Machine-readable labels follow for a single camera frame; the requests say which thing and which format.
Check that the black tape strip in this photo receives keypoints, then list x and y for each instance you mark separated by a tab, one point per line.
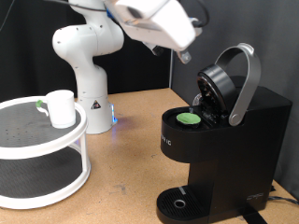
253	217

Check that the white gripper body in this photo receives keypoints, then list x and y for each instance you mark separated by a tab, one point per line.
168	31

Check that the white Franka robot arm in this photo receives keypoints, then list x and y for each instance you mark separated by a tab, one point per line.
92	81

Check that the white two-tier turntable shelf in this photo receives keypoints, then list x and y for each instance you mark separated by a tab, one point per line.
40	152

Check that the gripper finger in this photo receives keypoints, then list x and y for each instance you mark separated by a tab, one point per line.
156	49
185	57

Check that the green-lid coffee pod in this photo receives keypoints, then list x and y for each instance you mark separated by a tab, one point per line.
188	118

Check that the black Keurig coffee machine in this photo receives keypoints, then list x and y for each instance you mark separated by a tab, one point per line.
236	149

